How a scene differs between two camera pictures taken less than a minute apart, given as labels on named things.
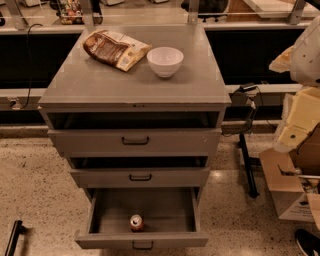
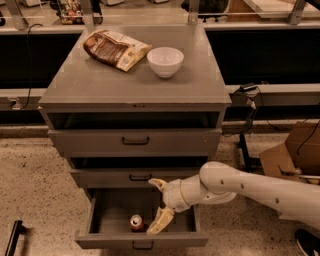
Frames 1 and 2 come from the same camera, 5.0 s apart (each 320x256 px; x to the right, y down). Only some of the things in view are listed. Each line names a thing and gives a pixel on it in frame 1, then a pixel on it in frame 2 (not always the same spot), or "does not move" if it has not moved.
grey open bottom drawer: [169, 213] does not move
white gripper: [307, 61] -> [172, 196]
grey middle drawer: [179, 177] does not move
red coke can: [136, 222] does not move
